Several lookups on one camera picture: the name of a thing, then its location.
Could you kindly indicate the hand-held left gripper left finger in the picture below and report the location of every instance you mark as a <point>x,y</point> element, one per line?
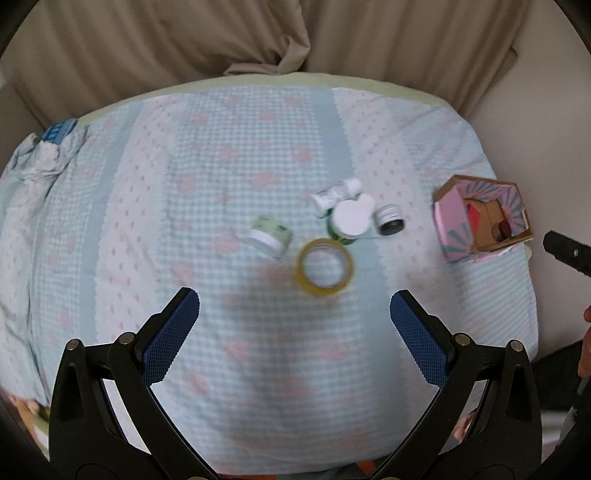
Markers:
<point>168,333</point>

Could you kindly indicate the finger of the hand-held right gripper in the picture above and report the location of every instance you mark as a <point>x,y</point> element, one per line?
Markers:
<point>567,251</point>

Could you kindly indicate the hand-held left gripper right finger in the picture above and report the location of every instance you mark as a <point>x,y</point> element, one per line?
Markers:
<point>419,333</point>

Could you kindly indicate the pink cardboard box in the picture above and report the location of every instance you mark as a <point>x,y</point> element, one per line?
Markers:
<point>480,220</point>

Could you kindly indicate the yellow tape roll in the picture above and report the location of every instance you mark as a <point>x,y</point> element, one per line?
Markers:
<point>326,266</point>

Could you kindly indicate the small black and white jar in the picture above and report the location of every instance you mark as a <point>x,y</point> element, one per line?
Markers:
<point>388,220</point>

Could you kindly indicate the green jar with white lid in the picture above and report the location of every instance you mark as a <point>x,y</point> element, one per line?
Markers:
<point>350,221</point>

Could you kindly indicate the pale green cream jar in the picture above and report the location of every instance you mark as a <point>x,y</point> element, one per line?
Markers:
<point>268,236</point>

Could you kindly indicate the white tube bottle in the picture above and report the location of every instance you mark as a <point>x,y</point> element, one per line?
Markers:
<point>334,194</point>

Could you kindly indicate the person's right hand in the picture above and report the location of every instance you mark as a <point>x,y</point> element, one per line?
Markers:
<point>586,341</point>

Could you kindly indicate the blue checkered blanket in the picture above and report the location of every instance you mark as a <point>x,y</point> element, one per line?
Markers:
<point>258,240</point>

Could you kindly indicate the blue label tag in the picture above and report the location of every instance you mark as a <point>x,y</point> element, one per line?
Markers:
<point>58,131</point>

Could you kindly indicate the beige curtain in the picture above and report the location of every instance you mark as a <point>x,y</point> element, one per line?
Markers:
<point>258,41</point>

